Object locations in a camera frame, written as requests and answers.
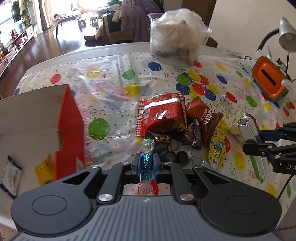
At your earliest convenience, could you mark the dark coffee table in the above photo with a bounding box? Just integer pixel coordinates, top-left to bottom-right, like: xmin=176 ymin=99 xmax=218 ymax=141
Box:
xmin=53 ymin=11 xmax=82 ymax=39

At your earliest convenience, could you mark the red snack bag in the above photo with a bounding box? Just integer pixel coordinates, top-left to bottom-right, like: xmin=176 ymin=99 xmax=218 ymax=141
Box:
xmin=135 ymin=91 xmax=187 ymax=136

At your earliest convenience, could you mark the red white cardboard box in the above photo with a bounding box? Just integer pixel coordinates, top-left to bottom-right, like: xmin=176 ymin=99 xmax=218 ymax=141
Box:
xmin=0 ymin=83 xmax=85 ymax=223

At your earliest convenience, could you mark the brown snack packet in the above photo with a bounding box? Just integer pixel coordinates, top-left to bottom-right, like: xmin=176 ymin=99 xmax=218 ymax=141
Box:
xmin=186 ymin=97 xmax=223 ymax=148

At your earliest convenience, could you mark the purple blanket on sofa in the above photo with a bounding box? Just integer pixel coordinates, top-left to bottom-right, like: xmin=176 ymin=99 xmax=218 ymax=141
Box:
xmin=120 ymin=0 xmax=164 ymax=42

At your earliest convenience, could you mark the yellow minion packet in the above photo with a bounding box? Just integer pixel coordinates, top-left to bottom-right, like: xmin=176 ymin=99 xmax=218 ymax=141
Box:
xmin=208 ymin=119 xmax=227 ymax=169

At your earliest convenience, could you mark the black sesame snack packet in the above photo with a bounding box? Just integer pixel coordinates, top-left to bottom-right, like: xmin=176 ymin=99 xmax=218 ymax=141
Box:
xmin=147 ymin=131 xmax=193 ymax=168

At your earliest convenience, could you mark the long wooden tv console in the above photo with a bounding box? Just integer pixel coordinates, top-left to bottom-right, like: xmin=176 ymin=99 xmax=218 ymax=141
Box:
xmin=1 ymin=22 xmax=36 ymax=76

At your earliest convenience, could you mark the silver desk lamp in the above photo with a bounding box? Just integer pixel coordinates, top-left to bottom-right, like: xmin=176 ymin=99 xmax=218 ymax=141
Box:
xmin=257 ymin=16 xmax=296 ymax=74

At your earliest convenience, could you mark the dark wrapper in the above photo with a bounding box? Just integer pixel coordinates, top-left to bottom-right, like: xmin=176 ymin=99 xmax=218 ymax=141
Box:
xmin=185 ymin=118 xmax=202 ymax=150

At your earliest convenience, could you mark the clear jar with plastic bag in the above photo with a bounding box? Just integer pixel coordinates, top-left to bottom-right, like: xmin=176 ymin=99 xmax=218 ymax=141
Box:
xmin=147 ymin=9 xmax=212 ymax=67

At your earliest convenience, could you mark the silver foil snack bar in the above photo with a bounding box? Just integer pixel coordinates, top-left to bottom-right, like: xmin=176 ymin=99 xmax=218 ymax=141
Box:
xmin=237 ymin=113 xmax=266 ymax=183

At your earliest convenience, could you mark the orange green holder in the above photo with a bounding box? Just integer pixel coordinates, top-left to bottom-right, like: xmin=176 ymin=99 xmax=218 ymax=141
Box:
xmin=251 ymin=56 xmax=289 ymax=102

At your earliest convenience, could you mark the blue candy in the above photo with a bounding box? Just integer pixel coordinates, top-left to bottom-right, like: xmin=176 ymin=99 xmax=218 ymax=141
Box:
xmin=138 ymin=138 xmax=159 ymax=196

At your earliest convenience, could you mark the balloon birthday tablecloth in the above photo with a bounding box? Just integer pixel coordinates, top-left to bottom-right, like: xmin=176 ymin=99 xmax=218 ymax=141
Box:
xmin=12 ymin=51 xmax=296 ymax=209

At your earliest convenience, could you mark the black cable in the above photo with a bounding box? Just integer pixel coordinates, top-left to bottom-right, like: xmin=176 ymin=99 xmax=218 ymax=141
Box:
xmin=276 ymin=174 xmax=294 ymax=201

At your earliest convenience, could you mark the yellow snack packet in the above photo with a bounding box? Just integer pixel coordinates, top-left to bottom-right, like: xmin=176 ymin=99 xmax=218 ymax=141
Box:
xmin=34 ymin=154 xmax=56 ymax=186

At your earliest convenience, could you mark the white blue snack packet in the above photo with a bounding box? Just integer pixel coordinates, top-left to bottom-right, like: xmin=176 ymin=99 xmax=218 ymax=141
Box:
xmin=1 ymin=155 xmax=23 ymax=200

